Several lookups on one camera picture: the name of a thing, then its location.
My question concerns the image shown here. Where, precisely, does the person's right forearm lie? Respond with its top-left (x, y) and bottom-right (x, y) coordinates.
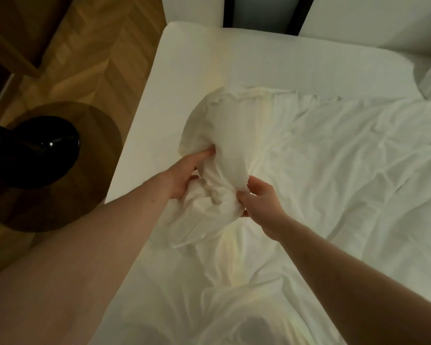
top-left (277, 220), bottom-right (431, 345)

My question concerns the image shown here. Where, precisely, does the white headboard panel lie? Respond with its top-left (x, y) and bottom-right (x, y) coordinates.
top-left (298, 0), bottom-right (431, 56)

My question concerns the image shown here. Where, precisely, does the person's left forearm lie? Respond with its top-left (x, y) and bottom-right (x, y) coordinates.
top-left (0, 178), bottom-right (173, 345)

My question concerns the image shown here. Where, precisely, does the person's right hand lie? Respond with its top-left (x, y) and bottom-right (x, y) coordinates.
top-left (236, 175), bottom-right (291, 242)

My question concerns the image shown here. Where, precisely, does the black dome lamp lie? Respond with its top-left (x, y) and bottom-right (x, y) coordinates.
top-left (0, 116), bottom-right (81, 190)

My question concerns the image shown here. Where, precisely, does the white duvet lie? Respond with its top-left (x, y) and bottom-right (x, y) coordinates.
top-left (90, 85), bottom-right (431, 345)

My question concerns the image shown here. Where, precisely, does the wooden furniture piece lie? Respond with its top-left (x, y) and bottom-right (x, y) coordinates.
top-left (0, 0), bottom-right (74, 77)

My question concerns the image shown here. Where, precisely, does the white bed mattress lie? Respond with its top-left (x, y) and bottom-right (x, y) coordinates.
top-left (105, 22), bottom-right (431, 205)

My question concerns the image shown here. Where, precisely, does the round wooden side table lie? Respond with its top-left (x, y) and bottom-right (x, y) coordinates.
top-left (0, 101), bottom-right (124, 233)

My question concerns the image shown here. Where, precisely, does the person's left hand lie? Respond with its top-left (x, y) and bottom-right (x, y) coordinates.
top-left (157, 145), bottom-right (216, 201)

